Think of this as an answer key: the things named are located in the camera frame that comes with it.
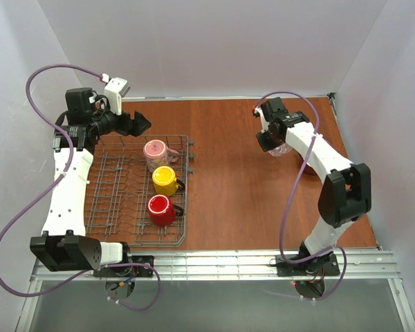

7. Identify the clear glass cup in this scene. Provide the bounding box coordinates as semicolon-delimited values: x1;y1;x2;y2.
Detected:
268;143;292;157

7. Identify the dark red mug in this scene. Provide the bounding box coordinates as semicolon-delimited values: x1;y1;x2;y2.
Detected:
296;155;317;176

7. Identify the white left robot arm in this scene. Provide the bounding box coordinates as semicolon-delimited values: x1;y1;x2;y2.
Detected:
30;86;151;272

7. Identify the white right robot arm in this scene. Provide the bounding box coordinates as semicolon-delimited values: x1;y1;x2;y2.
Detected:
252;93;371;272

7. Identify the pink ghost pattern mug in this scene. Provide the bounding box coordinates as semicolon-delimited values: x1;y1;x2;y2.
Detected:
143;140;180;173

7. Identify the yellow mug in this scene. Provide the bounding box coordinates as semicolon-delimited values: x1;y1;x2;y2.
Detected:
152;165;185;196

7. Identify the bright red mug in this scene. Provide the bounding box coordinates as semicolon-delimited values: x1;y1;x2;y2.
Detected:
147;194;185;227

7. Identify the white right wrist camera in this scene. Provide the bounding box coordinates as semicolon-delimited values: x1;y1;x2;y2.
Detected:
252;107;269;133

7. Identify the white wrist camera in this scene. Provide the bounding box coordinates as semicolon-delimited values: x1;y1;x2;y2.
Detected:
252;107;269;133
101;73;130;116

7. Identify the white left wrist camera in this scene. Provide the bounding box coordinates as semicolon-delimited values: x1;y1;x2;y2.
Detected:
101;73;130;116

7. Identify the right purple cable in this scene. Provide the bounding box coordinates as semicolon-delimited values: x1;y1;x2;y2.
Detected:
255;91;347;302

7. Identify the purple cable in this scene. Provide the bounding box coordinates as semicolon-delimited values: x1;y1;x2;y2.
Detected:
255;91;347;302
0;64;162;311

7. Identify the grey wire dish rack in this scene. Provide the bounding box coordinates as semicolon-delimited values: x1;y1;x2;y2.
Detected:
84;134;194;248

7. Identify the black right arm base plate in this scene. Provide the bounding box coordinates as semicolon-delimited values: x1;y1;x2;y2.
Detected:
271;252;340;277

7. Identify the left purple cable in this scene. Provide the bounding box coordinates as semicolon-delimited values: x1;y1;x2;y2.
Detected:
0;64;162;311

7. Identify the aluminium frame rail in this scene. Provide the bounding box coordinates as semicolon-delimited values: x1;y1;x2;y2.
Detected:
30;249;402;282

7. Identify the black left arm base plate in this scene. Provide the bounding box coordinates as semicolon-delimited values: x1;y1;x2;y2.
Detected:
93;255;154;279

